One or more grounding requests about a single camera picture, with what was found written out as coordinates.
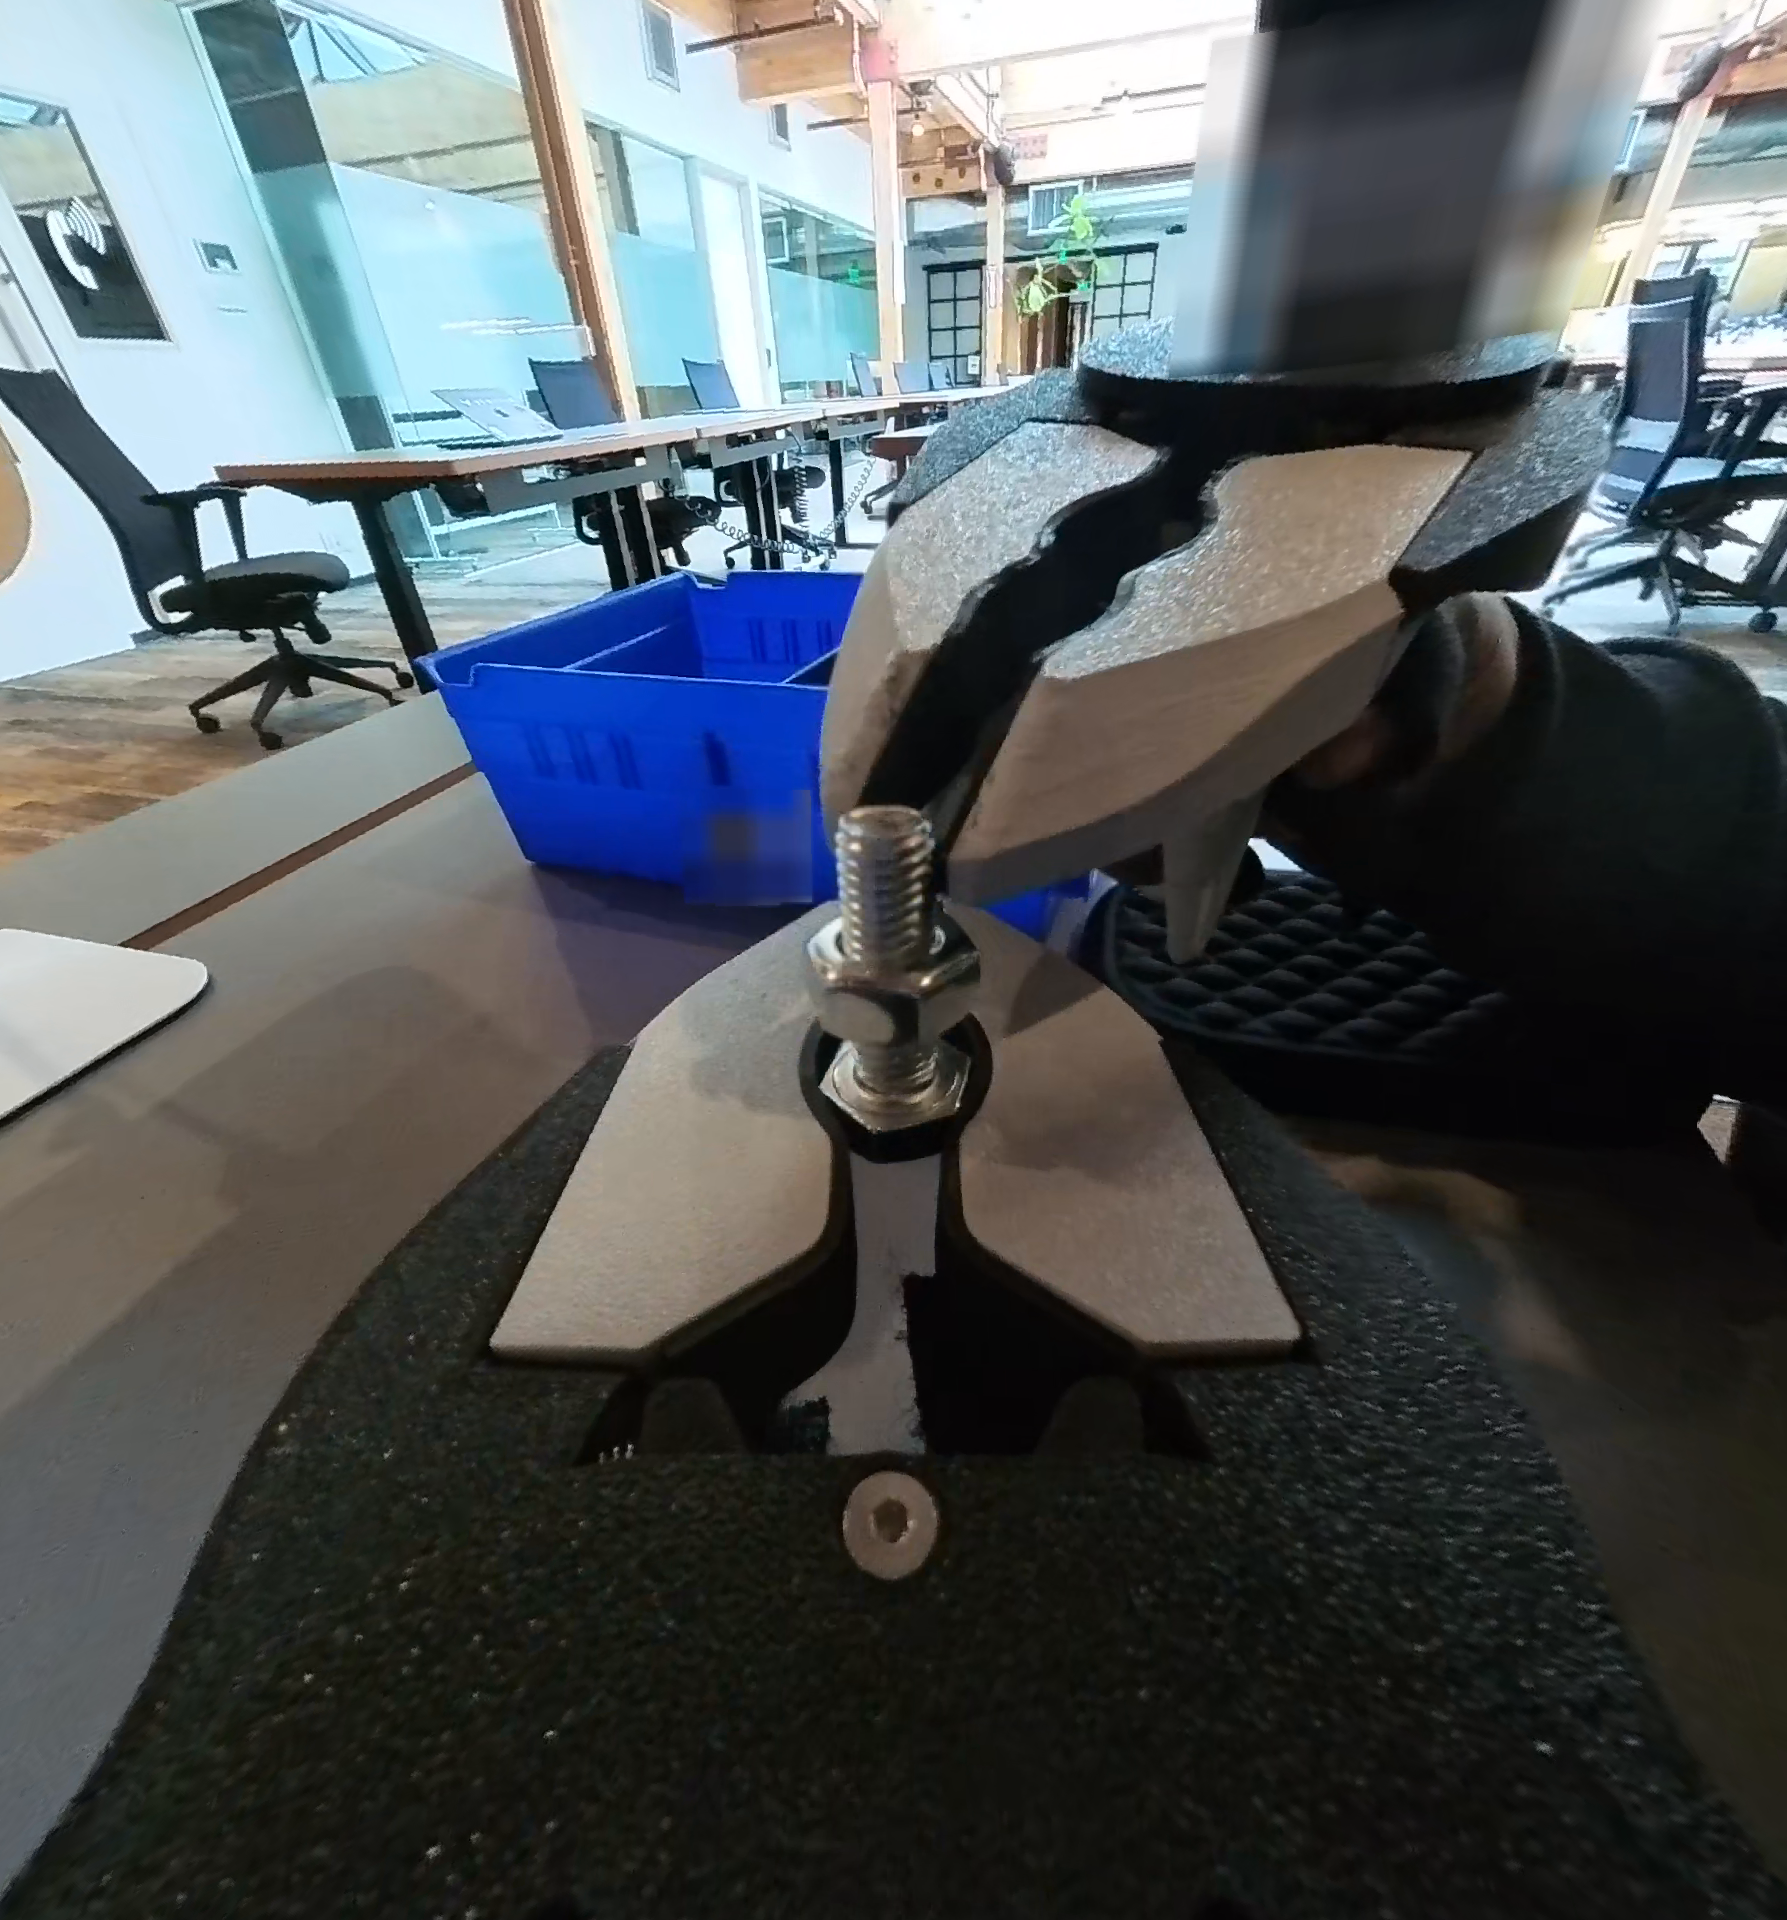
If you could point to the open grey laptop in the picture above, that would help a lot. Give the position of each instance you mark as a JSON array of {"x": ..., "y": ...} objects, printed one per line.
[{"x": 496, "y": 412}]

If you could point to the person's right hand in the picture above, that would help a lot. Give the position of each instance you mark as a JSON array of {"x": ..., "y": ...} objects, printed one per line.
[{"x": 1434, "y": 675}]

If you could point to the blue divided plastic bin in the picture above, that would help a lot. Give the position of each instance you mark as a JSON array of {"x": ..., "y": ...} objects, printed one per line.
[{"x": 607, "y": 750}]

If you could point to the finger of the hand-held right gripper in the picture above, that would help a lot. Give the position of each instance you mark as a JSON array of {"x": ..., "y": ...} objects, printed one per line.
[
  {"x": 1237, "y": 630},
  {"x": 969, "y": 557}
]

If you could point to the person's right forearm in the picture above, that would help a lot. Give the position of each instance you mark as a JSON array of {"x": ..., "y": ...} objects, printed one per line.
[{"x": 1658, "y": 871}]

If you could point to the black textured pad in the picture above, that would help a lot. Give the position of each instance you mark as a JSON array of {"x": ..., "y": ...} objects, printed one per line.
[{"x": 1314, "y": 976}]

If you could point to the white desk stand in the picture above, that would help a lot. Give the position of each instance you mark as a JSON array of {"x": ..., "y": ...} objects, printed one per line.
[{"x": 38, "y": 1020}]

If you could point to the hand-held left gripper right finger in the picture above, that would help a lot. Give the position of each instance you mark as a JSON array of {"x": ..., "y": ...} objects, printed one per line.
[{"x": 1119, "y": 1186}]

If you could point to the black office chair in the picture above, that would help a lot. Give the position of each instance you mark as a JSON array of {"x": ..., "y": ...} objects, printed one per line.
[
  {"x": 1673, "y": 452},
  {"x": 256, "y": 580}
]

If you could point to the wooden pillar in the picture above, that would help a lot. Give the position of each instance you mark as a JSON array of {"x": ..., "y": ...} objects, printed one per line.
[{"x": 574, "y": 226}]

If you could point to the dark phone icon window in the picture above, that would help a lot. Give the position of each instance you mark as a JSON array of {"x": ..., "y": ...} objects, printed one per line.
[{"x": 83, "y": 240}]

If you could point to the hanging green plant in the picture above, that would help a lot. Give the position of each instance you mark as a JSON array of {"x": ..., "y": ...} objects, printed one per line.
[{"x": 1059, "y": 263}]

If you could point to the steel hex bolt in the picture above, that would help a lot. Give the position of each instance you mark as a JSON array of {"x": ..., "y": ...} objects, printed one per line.
[{"x": 889, "y": 871}]

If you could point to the steel hex nut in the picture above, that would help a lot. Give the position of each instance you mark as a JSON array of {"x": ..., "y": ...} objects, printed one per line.
[{"x": 885, "y": 983}]

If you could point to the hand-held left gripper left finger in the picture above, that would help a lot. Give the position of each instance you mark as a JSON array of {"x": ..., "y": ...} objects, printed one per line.
[{"x": 653, "y": 1186}]

